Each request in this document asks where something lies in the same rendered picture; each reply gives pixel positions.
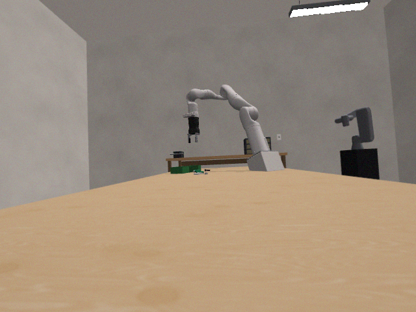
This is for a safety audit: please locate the green three-compartment tray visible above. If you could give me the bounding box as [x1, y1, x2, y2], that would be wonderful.
[170, 165, 201, 174]

